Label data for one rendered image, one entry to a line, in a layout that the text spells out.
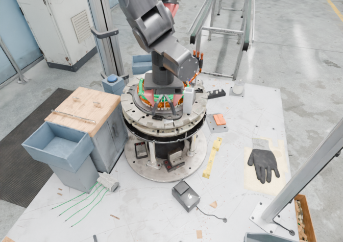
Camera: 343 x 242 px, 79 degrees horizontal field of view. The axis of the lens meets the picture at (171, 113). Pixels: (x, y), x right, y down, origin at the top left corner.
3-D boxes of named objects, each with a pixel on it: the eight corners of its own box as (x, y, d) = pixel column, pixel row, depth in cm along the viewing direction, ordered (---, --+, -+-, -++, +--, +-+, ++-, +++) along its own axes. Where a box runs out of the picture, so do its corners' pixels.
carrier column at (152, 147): (155, 167, 88) (152, 136, 73) (150, 166, 89) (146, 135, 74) (157, 162, 90) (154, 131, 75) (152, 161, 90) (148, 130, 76)
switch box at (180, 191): (188, 213, 77) (189, 207, 73) (171, 193, 82) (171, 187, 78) (199, 202, 80) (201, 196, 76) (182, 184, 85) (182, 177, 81)
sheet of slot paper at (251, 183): (291, 201, 80) (292, 200, 80) (241, 188, 84) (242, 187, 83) (284, 140, 101) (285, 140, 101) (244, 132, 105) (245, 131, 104)
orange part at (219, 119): (226, 124, 106) (226, 123, 106) (217, 125, 106) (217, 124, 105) (221, 115, 111) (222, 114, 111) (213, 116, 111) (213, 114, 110)
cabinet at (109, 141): (109, 175, 88) (93, 137, 69) (72, 163, 92) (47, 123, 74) (130, 141, 101) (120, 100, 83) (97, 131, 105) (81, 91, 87)
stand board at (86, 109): (92, 137, 69) (91, 132, 67) (46, 124, 73) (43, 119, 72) (121, 100, 83) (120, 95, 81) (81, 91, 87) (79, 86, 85)
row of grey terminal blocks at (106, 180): (122, 185, 85) (120, 180, 82) (114, 195, 82) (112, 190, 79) (104, 173, 88) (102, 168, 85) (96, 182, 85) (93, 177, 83)
